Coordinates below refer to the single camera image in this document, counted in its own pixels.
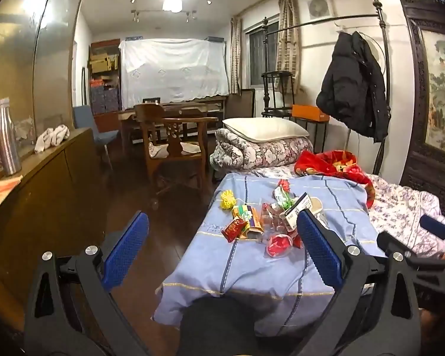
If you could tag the cream pillow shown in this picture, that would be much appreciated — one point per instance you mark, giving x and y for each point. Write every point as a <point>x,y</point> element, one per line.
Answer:
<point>263,129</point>

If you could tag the white wall fan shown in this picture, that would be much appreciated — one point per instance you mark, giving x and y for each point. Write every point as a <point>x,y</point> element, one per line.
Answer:
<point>319,7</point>

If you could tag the wooden table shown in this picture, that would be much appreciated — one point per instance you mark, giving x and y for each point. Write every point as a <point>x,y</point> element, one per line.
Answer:
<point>193,109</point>

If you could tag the wooden armchair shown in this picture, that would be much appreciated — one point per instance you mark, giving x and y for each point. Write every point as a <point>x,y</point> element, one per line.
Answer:
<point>174,133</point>

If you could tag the pink papers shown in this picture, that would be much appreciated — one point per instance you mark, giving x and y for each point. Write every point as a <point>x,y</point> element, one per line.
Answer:
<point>3,193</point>

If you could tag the white draped sheet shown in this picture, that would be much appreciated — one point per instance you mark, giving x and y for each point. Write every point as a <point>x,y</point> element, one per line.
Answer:
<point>170,70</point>

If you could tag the steel bottle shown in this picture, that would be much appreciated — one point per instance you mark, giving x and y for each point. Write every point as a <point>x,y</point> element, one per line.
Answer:
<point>8,144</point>

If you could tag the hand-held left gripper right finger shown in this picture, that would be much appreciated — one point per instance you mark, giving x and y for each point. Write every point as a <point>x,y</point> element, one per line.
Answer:
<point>319,248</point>

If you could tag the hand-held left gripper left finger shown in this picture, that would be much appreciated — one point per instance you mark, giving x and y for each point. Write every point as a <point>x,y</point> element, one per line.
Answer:
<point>128,244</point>

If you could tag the yellow ribbon bow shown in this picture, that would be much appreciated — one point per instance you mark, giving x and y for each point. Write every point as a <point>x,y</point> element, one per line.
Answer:
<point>228,199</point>

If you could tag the barred window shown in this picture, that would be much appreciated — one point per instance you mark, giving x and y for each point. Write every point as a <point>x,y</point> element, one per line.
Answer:
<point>257,59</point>

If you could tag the red snack packet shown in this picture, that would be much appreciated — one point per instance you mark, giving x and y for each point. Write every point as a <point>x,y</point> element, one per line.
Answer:
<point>234,229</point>

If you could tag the black metal side table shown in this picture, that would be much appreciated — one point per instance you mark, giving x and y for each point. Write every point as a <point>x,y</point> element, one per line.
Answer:
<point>319,121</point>

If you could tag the person's leg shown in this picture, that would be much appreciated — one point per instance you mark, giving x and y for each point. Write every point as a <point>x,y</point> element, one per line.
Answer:
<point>226,326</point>

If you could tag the beige checked curtain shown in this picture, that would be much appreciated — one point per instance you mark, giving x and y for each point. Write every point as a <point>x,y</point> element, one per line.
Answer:
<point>236,55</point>
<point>287,44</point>

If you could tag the carved dark framed painting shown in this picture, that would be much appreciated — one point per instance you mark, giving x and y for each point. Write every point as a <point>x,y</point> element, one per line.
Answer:
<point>441,92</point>

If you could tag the green white wrapper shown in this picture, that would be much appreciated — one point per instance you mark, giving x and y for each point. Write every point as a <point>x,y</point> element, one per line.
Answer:
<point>286,198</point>

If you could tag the black round stool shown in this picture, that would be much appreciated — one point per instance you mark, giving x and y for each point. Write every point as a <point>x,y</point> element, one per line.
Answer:
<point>278,75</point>

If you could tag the blue chair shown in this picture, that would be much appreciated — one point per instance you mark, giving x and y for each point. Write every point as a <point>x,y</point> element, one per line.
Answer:
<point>83,118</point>

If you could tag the red patterned blanket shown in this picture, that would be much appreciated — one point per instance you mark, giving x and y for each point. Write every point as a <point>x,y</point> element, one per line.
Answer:
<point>330,163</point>

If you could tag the clear plastic bag red print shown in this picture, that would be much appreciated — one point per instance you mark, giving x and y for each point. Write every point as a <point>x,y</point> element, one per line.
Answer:
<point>280,246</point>

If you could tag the black puffer jacket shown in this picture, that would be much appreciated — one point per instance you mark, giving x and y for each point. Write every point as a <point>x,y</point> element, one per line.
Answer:
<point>352,89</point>

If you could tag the white crumpled cloth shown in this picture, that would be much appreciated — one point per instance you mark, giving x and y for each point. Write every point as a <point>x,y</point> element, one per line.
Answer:
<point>52,137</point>

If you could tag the white seat cloth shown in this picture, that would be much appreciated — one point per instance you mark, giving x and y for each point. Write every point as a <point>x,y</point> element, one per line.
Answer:
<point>159,150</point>

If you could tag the purple floral quilt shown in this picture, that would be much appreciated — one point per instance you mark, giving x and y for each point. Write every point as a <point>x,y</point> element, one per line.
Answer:
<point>396,207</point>

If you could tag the dark picture frame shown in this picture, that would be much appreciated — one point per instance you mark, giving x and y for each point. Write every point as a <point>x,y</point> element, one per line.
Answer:
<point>241,105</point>

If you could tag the shelf with cardboard boxes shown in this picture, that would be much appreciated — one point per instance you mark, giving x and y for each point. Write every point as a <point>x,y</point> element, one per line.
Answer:
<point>104,63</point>

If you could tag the orange paper carton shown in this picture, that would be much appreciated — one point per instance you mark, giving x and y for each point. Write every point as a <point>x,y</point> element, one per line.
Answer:
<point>250,222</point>

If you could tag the red ribbon bow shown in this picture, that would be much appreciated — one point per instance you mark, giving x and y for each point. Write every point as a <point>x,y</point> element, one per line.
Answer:
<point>284,185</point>

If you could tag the orange box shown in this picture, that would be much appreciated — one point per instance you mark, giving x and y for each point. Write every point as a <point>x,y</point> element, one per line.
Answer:
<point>309,113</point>

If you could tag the grey floral folded quilt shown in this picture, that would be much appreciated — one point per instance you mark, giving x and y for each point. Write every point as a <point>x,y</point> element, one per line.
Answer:
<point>259,154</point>

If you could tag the wooden cabinet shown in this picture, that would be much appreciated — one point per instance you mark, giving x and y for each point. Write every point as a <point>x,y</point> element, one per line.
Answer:
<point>40,200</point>

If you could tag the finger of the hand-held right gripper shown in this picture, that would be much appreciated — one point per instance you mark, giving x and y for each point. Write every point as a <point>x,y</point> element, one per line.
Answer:
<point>387,239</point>
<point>435,228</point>

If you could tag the blue striped bed sheet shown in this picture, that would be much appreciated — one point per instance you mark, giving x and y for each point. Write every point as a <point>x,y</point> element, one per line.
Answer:
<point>215,267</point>

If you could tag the white paper cup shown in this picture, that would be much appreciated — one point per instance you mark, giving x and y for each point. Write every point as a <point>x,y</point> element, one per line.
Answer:
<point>316,204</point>

